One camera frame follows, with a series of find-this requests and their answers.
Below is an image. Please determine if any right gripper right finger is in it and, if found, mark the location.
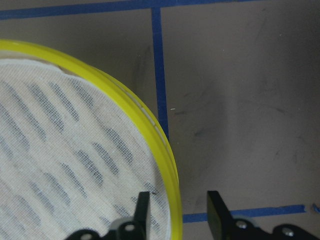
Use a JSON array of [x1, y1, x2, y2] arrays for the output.
[[206, 190, 318, 240]]

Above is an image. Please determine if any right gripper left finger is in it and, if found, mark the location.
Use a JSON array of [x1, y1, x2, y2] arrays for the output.
[[67, 191, 151, 240]]

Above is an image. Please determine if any yellow bamboo steamer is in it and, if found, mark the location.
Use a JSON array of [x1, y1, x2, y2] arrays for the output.
[[0, 39, 183, 240]]

